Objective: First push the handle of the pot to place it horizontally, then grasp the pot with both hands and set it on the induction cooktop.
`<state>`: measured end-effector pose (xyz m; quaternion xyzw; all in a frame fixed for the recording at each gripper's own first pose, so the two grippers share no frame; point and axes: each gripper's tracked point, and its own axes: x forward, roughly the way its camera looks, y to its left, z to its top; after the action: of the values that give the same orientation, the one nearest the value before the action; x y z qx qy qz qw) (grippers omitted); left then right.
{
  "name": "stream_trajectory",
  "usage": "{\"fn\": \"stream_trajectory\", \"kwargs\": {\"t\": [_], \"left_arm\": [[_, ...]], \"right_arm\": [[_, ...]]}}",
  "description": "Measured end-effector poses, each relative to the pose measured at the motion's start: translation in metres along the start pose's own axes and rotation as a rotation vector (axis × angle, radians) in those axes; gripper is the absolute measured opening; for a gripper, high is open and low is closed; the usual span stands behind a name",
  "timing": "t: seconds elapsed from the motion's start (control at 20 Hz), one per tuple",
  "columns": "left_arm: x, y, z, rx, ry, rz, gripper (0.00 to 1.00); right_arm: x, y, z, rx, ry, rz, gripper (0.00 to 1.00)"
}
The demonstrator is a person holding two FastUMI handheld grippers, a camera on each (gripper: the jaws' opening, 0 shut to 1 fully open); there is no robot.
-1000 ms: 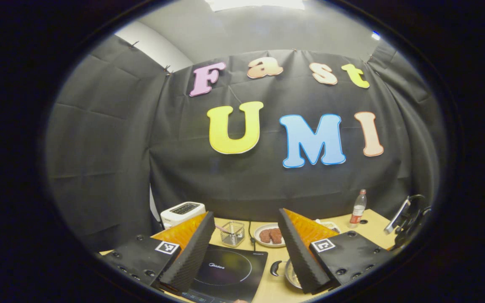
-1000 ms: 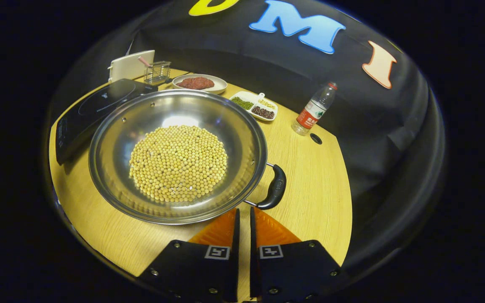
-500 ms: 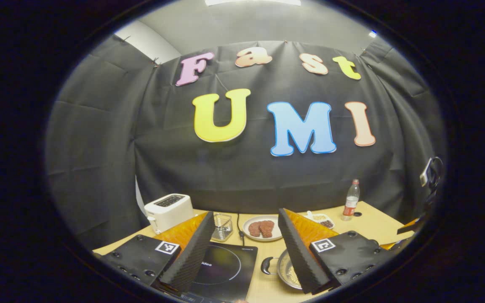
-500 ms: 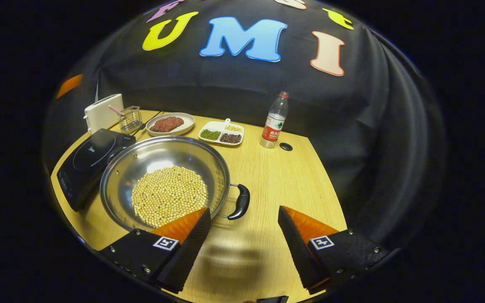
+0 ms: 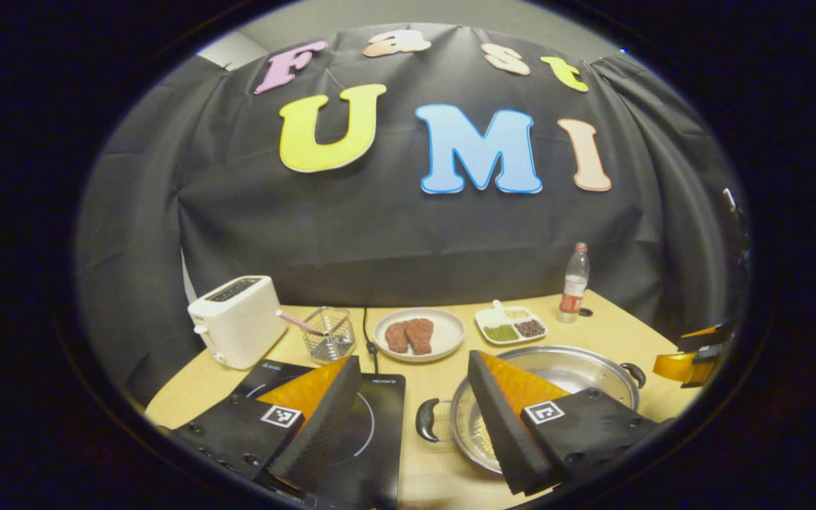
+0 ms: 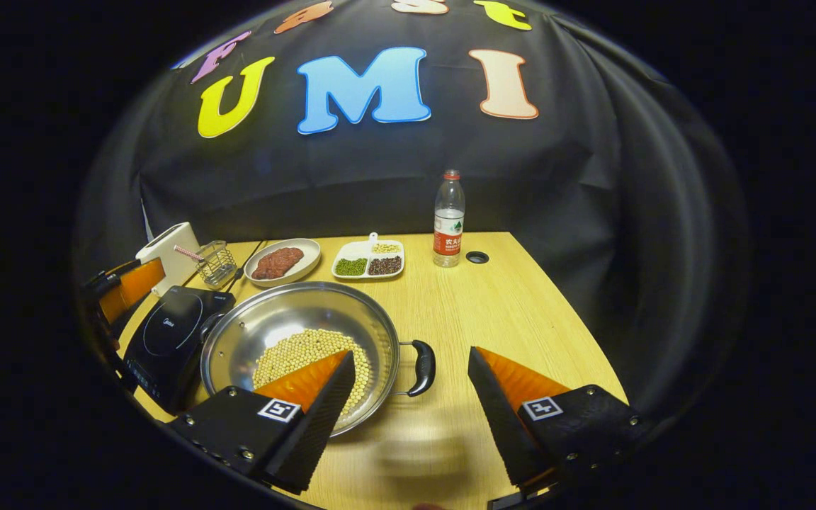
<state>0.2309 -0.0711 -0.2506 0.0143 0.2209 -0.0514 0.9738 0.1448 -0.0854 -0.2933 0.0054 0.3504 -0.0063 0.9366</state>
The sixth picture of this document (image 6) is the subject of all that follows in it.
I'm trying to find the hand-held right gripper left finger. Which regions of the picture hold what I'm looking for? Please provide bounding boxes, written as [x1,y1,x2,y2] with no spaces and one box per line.
[167,349,356,495]

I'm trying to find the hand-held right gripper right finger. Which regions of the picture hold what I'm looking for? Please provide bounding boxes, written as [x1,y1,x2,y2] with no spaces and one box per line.
[467,346,653,497]

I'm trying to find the black induction cooktop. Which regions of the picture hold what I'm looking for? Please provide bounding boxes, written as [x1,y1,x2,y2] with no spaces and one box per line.
[121,285,237,415]

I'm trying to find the stainless steel pot with beans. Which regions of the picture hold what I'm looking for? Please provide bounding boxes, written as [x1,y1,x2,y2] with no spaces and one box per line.
[199,281,437,438]

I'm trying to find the white toaster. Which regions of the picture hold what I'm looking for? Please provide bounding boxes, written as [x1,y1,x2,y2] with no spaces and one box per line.
[136,222,201,297]

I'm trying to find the white plate with meat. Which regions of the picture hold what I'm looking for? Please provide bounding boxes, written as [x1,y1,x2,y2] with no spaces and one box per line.
[244,238,322,288]

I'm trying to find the white divided dish with beans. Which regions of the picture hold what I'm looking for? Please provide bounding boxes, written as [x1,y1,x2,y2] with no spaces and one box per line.
[331,232,406,281]

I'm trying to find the clear plastic water bottle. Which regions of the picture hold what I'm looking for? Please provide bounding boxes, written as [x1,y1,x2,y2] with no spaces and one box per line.
[433,169,466,268]

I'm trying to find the black backdrop cloth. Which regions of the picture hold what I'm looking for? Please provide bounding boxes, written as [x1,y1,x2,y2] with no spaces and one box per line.
[75,0,749,419]

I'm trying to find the wire mesh holder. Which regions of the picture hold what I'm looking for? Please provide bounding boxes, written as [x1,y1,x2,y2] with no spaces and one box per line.
[195,240,238,287]

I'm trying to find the black power cable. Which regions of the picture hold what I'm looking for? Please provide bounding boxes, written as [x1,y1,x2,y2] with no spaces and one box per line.
[227,241,267,295]

